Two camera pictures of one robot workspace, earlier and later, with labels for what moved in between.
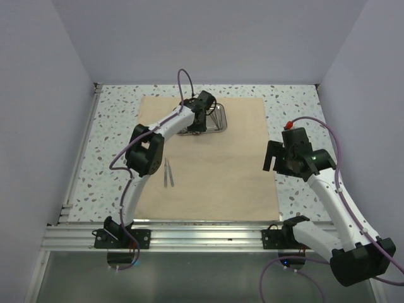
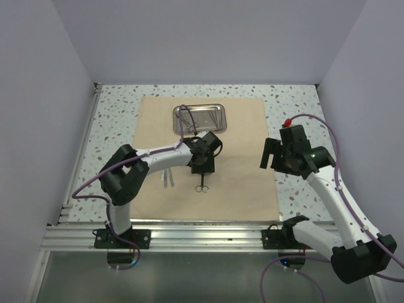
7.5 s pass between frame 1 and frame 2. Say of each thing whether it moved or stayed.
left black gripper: moved
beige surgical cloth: stayed
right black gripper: stayed
